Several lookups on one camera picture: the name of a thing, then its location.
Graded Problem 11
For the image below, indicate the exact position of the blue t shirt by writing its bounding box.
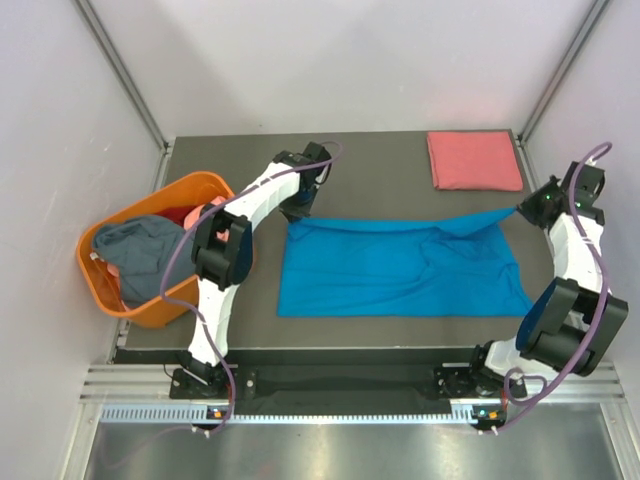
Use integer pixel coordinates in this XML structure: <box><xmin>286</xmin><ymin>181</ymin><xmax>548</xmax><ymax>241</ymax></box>
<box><xmin>277</xmin><ymin>208</ymin><xmax>532</xmax><ymax>318</ymax></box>

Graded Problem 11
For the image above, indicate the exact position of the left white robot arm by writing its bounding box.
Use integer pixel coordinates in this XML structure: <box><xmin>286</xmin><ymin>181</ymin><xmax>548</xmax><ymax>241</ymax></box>
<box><xmin>179</xmin><ymin>142</ymin><xmax>334</xmax><ymax>397</ymax></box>

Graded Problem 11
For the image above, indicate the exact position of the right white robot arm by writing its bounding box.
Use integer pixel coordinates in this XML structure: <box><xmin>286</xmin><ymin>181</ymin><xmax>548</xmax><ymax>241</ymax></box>
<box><xmin>434</xmin><ymin>158</ymin><xmax>629</xmax><ymax>405</ymax></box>

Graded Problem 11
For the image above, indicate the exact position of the folded pink t shirt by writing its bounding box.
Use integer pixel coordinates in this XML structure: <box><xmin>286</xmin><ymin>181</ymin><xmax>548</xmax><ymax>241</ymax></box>
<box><xmin>426</xmin><ymin>131</ymin><xmax>524</xmax><ymax>192</ymax></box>

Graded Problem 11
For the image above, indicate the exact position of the light pink t shirt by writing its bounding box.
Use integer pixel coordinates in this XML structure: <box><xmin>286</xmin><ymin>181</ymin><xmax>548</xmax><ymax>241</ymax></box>
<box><xmin>183</xmin><ymin>196</ymin><xmax>226</xmax><ymax>230</ymax></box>

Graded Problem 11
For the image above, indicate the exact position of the orange plastic basket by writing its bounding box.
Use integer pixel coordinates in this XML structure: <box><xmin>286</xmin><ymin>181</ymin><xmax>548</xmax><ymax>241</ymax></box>
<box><xmin>76</xmin><ymin>171</ymin><xmax>233</xmax><ymax>328</ymax></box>

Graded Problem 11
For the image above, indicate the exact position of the red t shirt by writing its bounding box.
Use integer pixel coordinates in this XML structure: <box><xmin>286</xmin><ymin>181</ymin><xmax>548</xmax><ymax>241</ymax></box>
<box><xmin>156</xmin><ymin>205</ymin><xmax>196</xmax><ymax>227</ymax></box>

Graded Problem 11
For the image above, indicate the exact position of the grey t shirt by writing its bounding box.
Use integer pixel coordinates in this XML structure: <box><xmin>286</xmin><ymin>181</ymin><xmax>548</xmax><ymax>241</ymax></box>
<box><xmin>91</xmin><ymin>215</ymin><xmax>185</xmax><ymax>309</ymax></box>

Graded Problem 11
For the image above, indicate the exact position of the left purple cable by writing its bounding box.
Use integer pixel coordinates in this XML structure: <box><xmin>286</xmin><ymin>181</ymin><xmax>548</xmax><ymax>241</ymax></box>
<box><xmin>158</xmin><ymin>140</ymin><xmax>346</xmax><ymax>441</ymax></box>

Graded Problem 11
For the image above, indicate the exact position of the purple cable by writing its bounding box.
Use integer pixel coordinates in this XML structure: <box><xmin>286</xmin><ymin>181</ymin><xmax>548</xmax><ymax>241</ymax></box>
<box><xmin>494</xmin><ymin>141</ymin><xmax>614</xmax><ymax>441</ymax></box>
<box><xmin>158</xmin><ymin>140</ymin><xmax>346</xmax><ymax>441</ymax></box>

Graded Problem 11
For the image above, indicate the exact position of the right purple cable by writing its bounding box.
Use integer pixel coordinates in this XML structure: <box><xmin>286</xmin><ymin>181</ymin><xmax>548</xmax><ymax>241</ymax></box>
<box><xmin>494</xmin><ymin>141</ymin><xmax>614</xmax><ymax>441</ymax></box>

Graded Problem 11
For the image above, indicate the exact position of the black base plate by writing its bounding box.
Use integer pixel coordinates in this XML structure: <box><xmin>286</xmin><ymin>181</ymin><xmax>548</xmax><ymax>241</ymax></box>
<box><xmin>169</xmin><ymin>347</ymin><xmax>531</xmax><ymax>414</ymax></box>

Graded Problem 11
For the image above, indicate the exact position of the right aluminium frame post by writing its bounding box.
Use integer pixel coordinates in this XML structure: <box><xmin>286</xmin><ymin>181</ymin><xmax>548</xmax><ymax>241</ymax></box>
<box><xmin>517</xmin><ymin>0</ymin><xmax>612</xmax><ymax>147</ymax></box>

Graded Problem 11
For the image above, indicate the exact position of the aluminium frame post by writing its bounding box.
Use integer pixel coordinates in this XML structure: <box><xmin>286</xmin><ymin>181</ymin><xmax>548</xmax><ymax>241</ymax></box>
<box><xmin>517</xmin><ymin>0</ymin><xmax>612</xmax><ymax>147</ymax></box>
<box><xmin>69</xmin><ymin>0</ymin><xmax>172</xmax><ymax>154</ymax></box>

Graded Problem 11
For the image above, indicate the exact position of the grey slotted cable duct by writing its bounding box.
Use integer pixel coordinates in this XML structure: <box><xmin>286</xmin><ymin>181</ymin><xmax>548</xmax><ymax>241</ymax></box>
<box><xmin>99</xmin><ymin>402</ymin><xmax>507</xmax><ymax>425</ymax></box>

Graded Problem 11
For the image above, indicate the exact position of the left aluminium frame post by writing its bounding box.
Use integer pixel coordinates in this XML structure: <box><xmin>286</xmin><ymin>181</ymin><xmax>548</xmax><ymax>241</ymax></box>
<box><xmin>69</xmin><ymin>0</ymin><xmax>172</xmax><ymax>154</ymax></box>

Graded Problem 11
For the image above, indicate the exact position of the aluminium rail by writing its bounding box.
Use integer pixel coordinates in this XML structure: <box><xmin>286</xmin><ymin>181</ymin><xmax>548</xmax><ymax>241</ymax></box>
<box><xmin>80</xmin><ymin>362</ymin><xmax>626</xmax><ymax>403</ymax></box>

